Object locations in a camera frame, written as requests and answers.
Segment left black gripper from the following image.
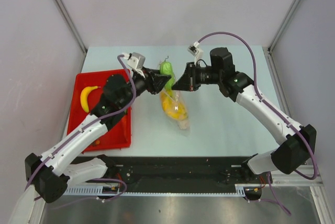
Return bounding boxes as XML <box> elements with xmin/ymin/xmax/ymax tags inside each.
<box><xmin>118</xmin><ymin>67</ymin><xmax>171</xmax><ymax>108</ymax></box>

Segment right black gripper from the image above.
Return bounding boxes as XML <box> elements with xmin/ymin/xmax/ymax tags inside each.
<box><xmin>172</xmin><ymin>62</ymin><xmax>222</xmax><ymax>92</ymax></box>

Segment green cucumber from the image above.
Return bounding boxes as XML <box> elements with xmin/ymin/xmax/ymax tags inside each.
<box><xmin>160</xmin><ymin>57</ymin><xmax>175</xmax><ymax>90</ymax></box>

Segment clear zip top bag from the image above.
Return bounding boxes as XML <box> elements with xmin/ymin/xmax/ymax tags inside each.
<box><xmin>157</xmin><ymin>61</ymin><xmax>192</xmax><ymax>138</ymax></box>

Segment yellow banana bunch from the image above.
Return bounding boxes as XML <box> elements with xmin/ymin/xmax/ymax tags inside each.
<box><xmin>160</xmin><ymin>89</ymin><xmax>188</xmax><ymax>121</ymax></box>

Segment green celery stalk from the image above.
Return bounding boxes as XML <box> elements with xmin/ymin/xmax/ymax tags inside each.
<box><xmin>167</xmin><ymin>90</ymin><xmax>190</xmax><ymax>130</ymax></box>

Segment small single yellow banana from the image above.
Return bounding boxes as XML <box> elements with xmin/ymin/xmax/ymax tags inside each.
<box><xmin>80</xmin><ymin>86</ymin><xmax>100</xmax><ymax>113</ymax></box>

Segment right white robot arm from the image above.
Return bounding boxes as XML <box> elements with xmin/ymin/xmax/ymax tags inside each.
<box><xmin>172</xmin><ymin>46</ymin><xmax>317</xmax><ymax>183</ymax></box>

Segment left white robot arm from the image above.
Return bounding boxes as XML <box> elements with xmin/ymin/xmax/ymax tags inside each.
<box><xmin>25</xmin><ymin>68</ymin><xmax>171</xmax><ymax>203</ymax></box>

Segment red plastic tray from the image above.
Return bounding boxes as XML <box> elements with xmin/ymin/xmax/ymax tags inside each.
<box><xmin>66</xmin><ymin>69</ymin><xmax>131</xmax><ymax>154</ymax></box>

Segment red strawberries with leaves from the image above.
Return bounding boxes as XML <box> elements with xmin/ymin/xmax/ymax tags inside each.
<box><xmin>91</xmin><ymin>139</ymin><xmax>101</xmax><ymax>147</ymax></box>

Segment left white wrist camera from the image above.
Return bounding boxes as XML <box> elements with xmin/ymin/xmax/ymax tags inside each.
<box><xmin>124</xmin><ymin>52</ymin><xmax>146</xmax><ymax>77</ymax></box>

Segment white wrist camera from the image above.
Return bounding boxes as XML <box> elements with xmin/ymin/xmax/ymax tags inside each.
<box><xmin>124</xmin><ymin>52</ymin><xmax>146</xmax><ymax>77</ymax></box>
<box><xmin>187</xmin><ymin>41</ymin><xmax>204</xmax><ymax>64</ymax></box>

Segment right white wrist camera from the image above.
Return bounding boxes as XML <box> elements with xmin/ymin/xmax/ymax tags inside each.
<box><xmin>187</xmin><ymin>41</ymin><xmax>204</xmax><ymax>64</ymax></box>

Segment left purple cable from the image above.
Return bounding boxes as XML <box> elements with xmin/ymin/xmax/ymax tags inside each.
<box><xmin>25</xmin><ymin>54</ymin><xmax>137</xmax><ymax>204</ymax></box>

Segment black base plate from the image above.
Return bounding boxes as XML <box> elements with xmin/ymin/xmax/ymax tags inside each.
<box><xmin>70</xmin><ymin>156</ymin><xmax>306</xmax><ymax>193</ymax></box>

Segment white slotted cable duct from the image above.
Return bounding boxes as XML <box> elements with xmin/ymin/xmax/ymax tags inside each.
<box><xmin>63</xmin><ymin>185</ymin><xmax>245</xmax><ymax>197</ymax></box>

